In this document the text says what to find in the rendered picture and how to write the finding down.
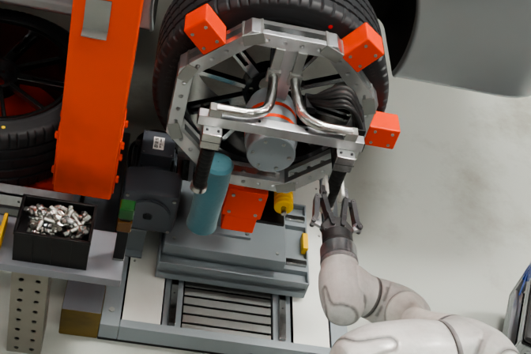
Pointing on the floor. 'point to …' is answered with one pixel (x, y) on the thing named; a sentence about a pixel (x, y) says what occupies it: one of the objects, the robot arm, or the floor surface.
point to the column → (28, 312)
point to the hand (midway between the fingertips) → (333, 187)
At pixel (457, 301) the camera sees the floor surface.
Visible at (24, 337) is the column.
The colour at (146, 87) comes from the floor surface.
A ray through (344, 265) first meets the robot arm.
